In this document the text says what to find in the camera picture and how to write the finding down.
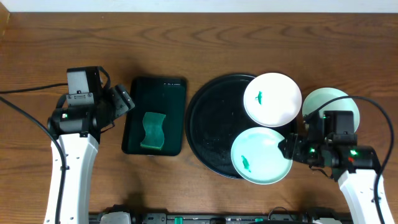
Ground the green scrub sponge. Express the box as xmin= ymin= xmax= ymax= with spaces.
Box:
xmin=140 ymin=112 xmax=166 ymax=150

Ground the white pinkish plate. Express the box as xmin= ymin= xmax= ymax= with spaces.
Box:
xmin=243 ymin=72 xmax=302 ymax=127

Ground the mint plate with green stain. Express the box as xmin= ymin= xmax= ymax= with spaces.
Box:
xmin=302 ymin=87 xmax=360 ymax=132

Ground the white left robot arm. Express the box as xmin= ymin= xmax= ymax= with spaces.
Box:
xmin=44 ymin=85 xmax=135 ymax=223

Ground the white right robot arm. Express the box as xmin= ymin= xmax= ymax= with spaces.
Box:
xmin=278 ymin=111 xmax=394 ymax=223

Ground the dark green rectangular tray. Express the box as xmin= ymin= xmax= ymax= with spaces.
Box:
xmin=121 ymin=77 xmax=187 ymax=156

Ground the black round tray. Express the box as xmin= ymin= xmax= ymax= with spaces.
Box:
xmin=184 ymin=72 xmax=298 ymax=180

